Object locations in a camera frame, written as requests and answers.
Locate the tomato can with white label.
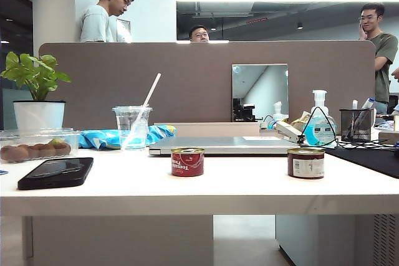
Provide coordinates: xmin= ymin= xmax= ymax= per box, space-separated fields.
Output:
xmin=287 ymin=148 xmax=325 ymax=180

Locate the red tomato paste can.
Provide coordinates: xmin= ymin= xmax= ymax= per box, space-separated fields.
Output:
xmin=170 ymin=147 xmax=205 ymax=178

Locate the beige long box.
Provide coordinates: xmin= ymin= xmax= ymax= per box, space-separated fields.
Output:
xmin=153 ymin=121 xmax=261 ymax=138

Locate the silver closed laptop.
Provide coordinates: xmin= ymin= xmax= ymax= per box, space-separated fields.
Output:
xmin=148 ymin=136 xmax=302 ymax=157

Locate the white drinking straw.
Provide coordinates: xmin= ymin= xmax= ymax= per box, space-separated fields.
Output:
xmin=120 ymin=72 xmax=162 ymax=151

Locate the brown desk partition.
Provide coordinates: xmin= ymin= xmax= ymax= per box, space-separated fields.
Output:
xmin=38 ymin=40 xmax=377 ymax=131

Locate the clear plastic cup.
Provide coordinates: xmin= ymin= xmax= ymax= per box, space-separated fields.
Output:
xmin=112 ymin=105 xmax=154 ymax=151

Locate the square mirror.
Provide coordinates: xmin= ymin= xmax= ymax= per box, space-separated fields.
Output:
xmin=231 ymin=64 xmax=289 ymax=123

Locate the white table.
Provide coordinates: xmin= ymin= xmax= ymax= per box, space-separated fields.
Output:
xmin=0 ymin=127 xmax=399 ymax=266

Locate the small clear spray bottle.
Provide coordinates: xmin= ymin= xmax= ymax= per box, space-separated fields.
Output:
xmin=271 ymin=101 xmax=285 ymax=123

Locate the man with glasses seated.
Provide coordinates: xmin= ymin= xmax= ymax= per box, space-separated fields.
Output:
xmin=188 ymin=25 xmax=210 ymax=42

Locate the white stapler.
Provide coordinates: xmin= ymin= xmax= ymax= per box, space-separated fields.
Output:
xmin=275 ymin=121 xmax=306 ymax=146

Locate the crumpled yellow paper bag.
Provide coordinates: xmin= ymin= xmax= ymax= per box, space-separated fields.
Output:
xmin=289 ymin=110 xmax=314 ymax=133

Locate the blue snack bag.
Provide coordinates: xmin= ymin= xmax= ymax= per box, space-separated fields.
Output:
xmin=77 ymin=125 xmax=178 ymax=150

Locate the blue hand soap bottle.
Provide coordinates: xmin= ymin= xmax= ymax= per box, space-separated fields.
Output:
xmin=303 ymin=90 xmax=338 ymax=147

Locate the man in white shirt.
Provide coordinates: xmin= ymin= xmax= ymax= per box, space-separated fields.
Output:
xmin=79 ymin=0 xmax=136 ymax=43

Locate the black smartphone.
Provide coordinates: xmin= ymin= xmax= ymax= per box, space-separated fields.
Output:
xmin=17 ymin=157 xmax=94 ymax=191

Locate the black mesh pen holder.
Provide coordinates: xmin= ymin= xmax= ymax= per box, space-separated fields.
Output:
xmin=339 ymin=108 xmax=375 ymax=143

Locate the white plant pot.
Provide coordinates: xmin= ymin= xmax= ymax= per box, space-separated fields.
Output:
xmin=12 ymin=100 xmax=67 ymax=132

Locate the clear plastic fruit box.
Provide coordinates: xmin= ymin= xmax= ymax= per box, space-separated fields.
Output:
xmin=0 ymin=128 xmax=82 ymax=164

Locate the green leafy plant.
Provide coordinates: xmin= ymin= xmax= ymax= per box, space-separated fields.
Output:
xmin=0 ymin=51 xmax=72 ymax=102

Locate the black mouse mat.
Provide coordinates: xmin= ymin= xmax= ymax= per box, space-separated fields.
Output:
xmin=320 ymin=146 xmax=399 ymax=180

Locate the man in green shirt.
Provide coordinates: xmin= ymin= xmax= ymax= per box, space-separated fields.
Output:
xmin=358 ymin=2 xmax=399 ymax=115

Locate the black cable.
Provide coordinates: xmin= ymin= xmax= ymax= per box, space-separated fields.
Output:
xmin=297 ymin=106 xmax=399 ymax=151

